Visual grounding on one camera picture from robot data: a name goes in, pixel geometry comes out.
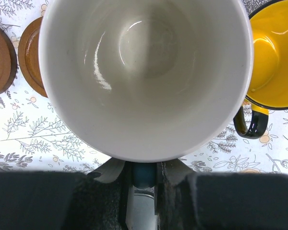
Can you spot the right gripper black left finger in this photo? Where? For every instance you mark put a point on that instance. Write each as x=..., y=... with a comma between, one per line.
x=40, y=200

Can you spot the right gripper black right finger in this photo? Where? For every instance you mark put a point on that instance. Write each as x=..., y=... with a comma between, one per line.
x=189, y=200

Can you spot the blue mug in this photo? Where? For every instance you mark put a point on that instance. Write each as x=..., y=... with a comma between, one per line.
x=146, y=80

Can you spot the dark wooden coaster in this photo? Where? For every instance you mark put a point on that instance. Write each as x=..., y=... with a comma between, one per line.
x=8, y=62
x=28, y=56

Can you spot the yellow mug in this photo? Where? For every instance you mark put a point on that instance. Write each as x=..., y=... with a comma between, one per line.
x=268, y=89

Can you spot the floral tablecloth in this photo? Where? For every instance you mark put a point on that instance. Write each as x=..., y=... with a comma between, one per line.
x=33, y=136

